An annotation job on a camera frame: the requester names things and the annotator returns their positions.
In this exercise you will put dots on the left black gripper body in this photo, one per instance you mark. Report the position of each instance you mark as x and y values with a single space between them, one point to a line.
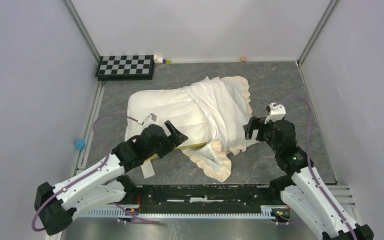
164 146

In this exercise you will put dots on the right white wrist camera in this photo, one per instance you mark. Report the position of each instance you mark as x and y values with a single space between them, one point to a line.
276 111

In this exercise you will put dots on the blue small object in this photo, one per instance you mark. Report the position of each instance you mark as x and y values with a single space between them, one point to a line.
80 144

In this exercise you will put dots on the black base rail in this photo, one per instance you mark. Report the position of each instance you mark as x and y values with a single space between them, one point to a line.
201 199

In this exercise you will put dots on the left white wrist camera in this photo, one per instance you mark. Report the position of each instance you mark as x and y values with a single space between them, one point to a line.
151 119

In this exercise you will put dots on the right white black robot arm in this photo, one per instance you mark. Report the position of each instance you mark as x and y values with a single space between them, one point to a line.
302 188

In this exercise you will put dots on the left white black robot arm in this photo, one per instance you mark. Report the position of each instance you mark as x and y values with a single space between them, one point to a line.
56 206

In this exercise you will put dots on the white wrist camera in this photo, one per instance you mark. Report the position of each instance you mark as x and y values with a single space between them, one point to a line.
151 119
276 111

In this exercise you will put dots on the grey cream ruffled pillowcase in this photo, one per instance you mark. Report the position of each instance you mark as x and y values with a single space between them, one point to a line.
225 104

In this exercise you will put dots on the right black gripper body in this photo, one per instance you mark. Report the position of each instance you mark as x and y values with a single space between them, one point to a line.
275 145

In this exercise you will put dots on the black white checkerboard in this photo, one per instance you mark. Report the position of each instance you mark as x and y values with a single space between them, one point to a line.
125 68

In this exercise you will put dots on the small white block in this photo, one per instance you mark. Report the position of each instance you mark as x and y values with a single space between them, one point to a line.
157 59

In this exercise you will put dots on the white toothed cable tray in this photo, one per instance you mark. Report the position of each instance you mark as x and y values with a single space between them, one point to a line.
265 213

